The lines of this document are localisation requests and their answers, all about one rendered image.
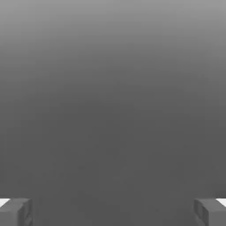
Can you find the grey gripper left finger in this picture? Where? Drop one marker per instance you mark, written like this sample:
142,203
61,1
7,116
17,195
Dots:
12,213

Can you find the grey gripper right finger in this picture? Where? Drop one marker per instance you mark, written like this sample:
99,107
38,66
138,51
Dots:
213,213

